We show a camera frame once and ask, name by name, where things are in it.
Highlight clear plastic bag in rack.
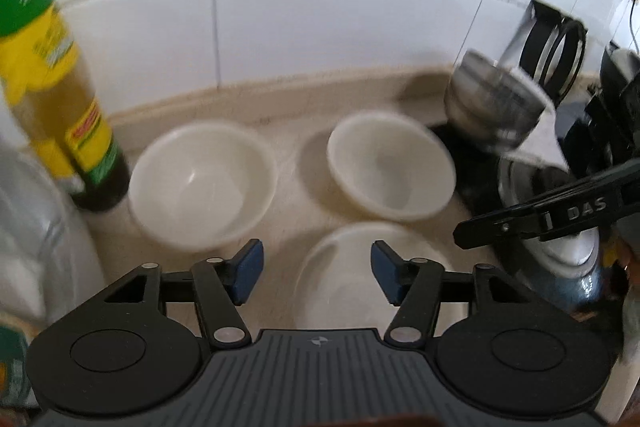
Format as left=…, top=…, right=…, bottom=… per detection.
left=1, top=144, right=105, bottom=325

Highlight cream bowl back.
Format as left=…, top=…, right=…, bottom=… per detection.
left=128, top=120, right=278, bottom=253

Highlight green yellow sesame oil bottle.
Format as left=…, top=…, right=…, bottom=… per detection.
left=1, top=0, right=129, bottom=212

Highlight stacked steel bowls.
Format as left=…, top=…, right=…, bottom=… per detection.
left=444, top=49, right=552, bottom=153

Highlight black burner pot support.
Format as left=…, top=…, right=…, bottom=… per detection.
left=518, top=0, right=587, bottom=107

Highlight cream bowl front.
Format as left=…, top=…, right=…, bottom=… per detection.
left=292, top=222, right=472, bottom=334

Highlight cream bowl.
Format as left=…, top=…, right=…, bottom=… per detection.
left=292, top=222, right=472, bottom=334
left=326, top=110, right=456, bottom=222
left=128, top=120, right=278, bottom=253

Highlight black wok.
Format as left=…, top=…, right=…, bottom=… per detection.
left=600, top=41, right=639, bottom=130

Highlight green label fish sauce bottle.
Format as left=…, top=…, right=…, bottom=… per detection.
left=0, top=312, right=37, bottom=407

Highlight black gas stove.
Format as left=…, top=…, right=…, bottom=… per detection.
left=429, top=95, right=640, bottom=323

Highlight white cloth on stove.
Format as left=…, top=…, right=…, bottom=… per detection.
left=503, top=107, right=570, bottom=172

